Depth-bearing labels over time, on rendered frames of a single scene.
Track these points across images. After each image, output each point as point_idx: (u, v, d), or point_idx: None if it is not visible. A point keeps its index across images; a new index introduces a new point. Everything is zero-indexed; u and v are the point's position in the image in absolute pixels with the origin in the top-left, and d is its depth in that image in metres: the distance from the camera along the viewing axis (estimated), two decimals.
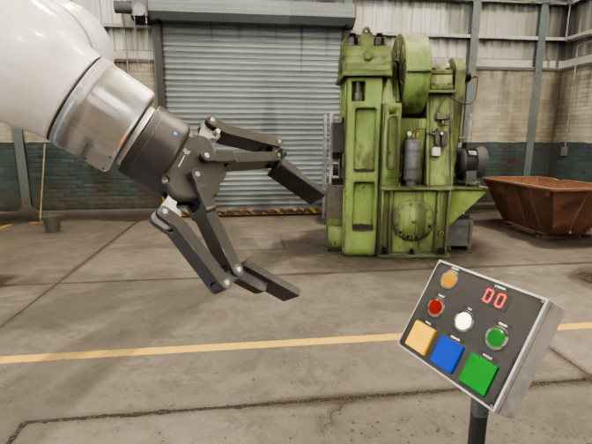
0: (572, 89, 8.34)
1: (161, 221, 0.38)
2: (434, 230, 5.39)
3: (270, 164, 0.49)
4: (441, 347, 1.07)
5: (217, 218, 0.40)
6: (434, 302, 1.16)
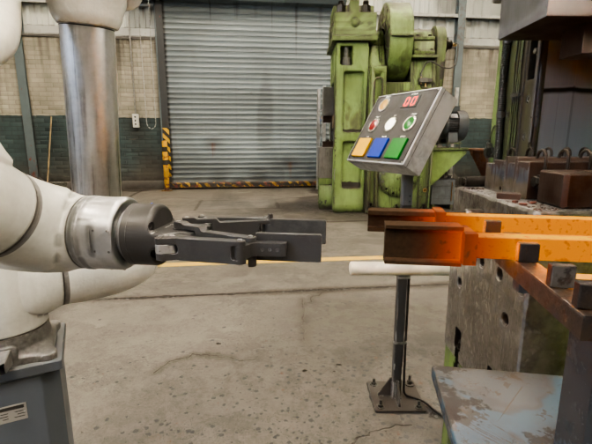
0: None
1: (163, 245, 0.43)
2: (418, 187, 5.77)
3: (267, 232, 0.52)
4: (374, 144, 1.45)
5: (211, 231, 0.46)
6: (373, 122, 1.54)
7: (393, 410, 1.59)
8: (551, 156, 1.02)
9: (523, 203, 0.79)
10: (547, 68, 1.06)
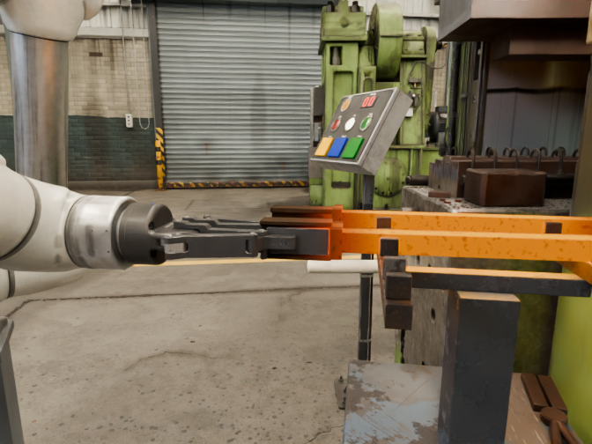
0: None
1: (173, 244, 0.43)
2: (408, 186, 5.78)
3: None
4: (335, 144, 1.47)
5: (217, 228, 0.47)
6: (336, 122, 1.55)
7: None
8: (492, 156, 1.04)
9: (447, 201, 0.81)
10: (490, 69, 1.07)
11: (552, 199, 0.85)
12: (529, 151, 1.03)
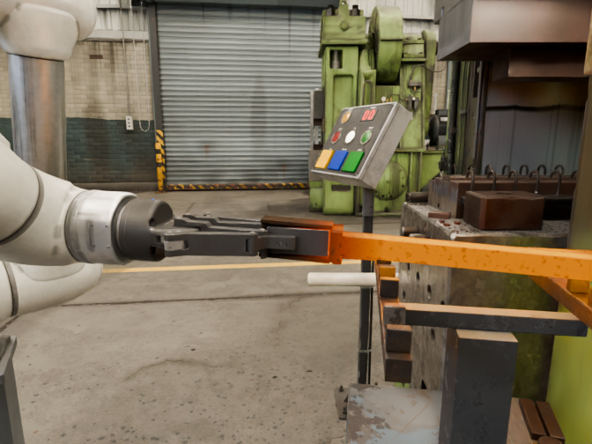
0: None
1: (173, 241, 0.43)
2: (408, 189, 5.79)
3: None
4: (335, 157, 1.48)
5: (217, 225, 0.47)
6: (336, 134, 1.56)
7: None
8: (491, 173, 1.04)
9: (447, 223, 0.81)
10: (489, 86, 1.08)
11: None
12: (528, 168, 1.04)
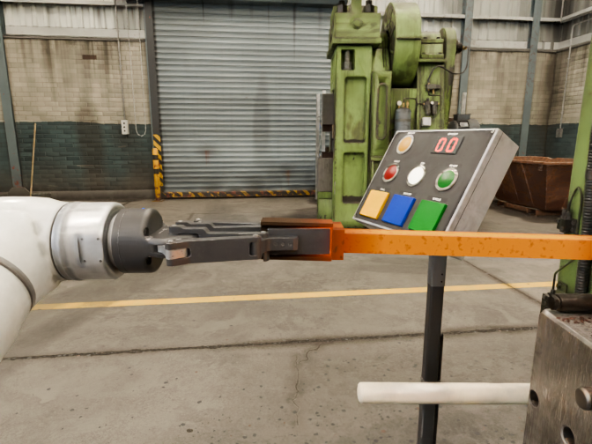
0: (566, 70, 8.28)
1: (176, 249, 0.42)
2: None
3: None
4: (394, 205, 1.02)
5: (215, 231, 0.46)
6: (389, 168, 1.10)
7: None
8: None
9: None
10: None
11: None
12: None
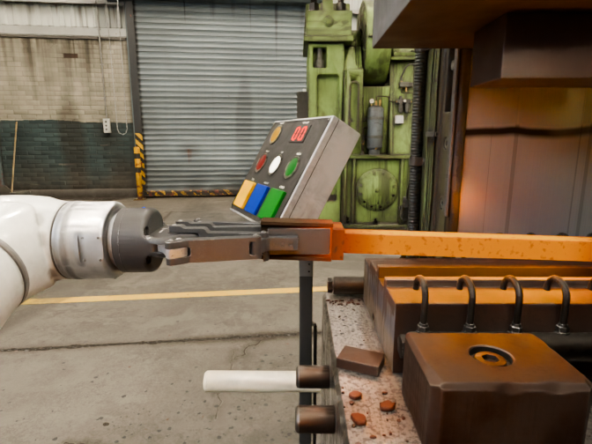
0: None
1: (176, 249, 0.42)
2: (399, 199, 5.33)
3: None
4: (254, 194, 1.02)
5: (215, 231, 0.46)
6: (261, 159, 1.10)
7: None
8: None
9: (359, 417, 0.35)
10: (470, 95, 0.62)
11: None
12: None
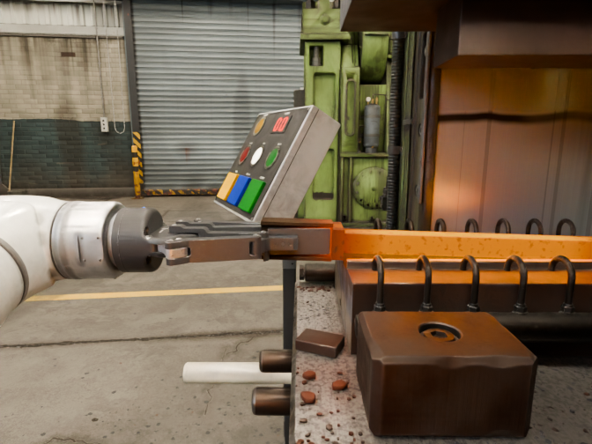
0: None
1: (176, 249, 0.42)
2: None
3: None
4: (236, 186, 1.01)
5: (215, 231, 0.46)
6: (244, 151, 1.10)
7: None
8: None
9: (309, 395, 0.35)
10: (443, 80, 0.62)
11: (551, 369, 0.39)
12: (509, 227, 0.58)
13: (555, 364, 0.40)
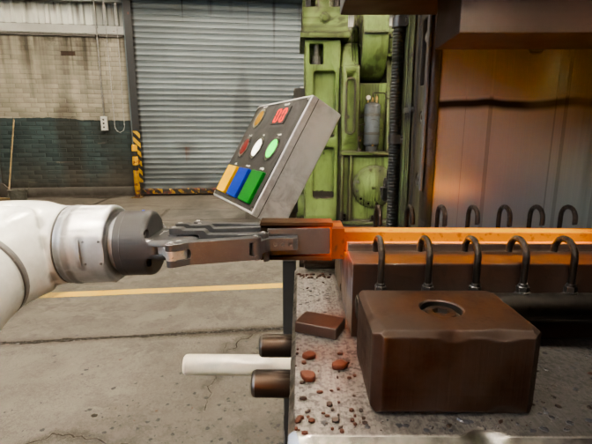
0: None
1: (176, 251, 0.42)
2: None
3: None
4: (235, 177, 1.01)
5: (215, 233, 0.46)
6: (244, 143, 1.09)
7: None
8: (444, 223, 0.57)
9: (309, 373, 0.34)
10: (444, 66, 0.61)
11: (554, 350, 0.39)
12: (511, 213, 0.57)
13: (558, 345, 0.40)
